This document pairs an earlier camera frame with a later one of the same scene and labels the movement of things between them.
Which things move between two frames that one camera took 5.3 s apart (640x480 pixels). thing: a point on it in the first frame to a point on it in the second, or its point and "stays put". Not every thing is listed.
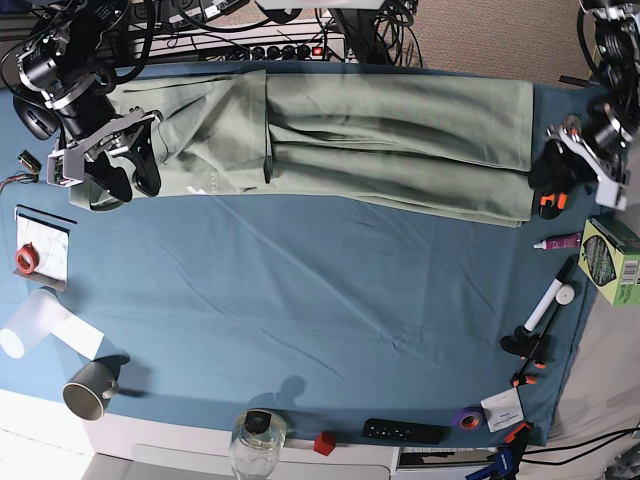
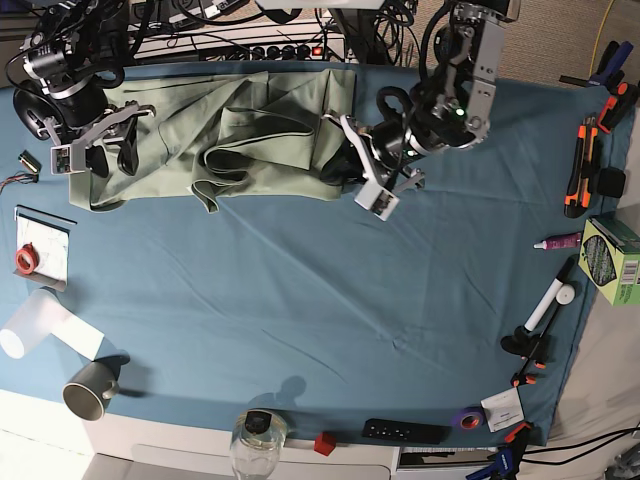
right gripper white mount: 569,171 to 375,197
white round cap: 566,294 stays put
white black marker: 562,278 stays put
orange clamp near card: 511,435 stays put
